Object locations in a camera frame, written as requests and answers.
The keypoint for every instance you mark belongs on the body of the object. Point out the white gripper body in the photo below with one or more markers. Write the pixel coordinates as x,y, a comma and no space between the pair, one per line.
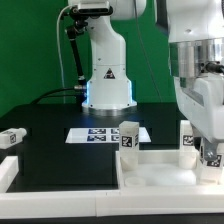
202,103

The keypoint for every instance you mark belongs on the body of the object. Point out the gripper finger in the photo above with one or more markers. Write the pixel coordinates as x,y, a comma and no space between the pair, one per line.
210,150

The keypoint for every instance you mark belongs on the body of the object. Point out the white square table top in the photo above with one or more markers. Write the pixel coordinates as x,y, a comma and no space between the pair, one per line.
157,168

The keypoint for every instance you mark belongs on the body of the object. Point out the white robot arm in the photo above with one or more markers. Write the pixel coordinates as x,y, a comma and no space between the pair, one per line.
195,30

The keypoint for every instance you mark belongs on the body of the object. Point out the white front obstacle bar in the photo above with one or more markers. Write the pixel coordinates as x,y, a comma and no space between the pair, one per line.
162,200

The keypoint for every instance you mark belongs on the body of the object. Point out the white obstacle bar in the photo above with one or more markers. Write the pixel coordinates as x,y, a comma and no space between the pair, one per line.
8,171
162,200

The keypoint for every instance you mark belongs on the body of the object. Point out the white sheet with fiducial markers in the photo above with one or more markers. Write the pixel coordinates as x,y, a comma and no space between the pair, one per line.
92,135

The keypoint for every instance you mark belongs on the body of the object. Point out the white left obstacle bar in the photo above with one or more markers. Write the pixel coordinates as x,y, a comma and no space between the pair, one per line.
8,171

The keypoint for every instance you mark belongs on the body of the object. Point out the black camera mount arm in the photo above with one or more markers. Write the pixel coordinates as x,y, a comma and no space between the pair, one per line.
73,32

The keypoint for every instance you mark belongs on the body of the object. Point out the camera on robot top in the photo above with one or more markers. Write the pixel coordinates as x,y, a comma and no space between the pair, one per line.
91,7

